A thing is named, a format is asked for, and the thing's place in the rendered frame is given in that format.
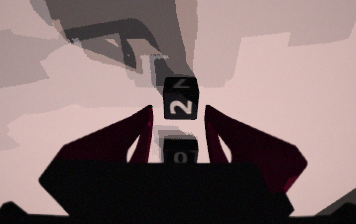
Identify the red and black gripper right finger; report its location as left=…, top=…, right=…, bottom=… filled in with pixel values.
left=204, top=105, right=308, bottom=194

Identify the black cube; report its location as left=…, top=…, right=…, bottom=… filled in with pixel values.
left=167, top=152, right=194, bottom=163
left=163, top=77, right=199, bottom=120

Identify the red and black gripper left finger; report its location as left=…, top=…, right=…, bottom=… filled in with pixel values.
left=52, top=105, right=154, bottom=162

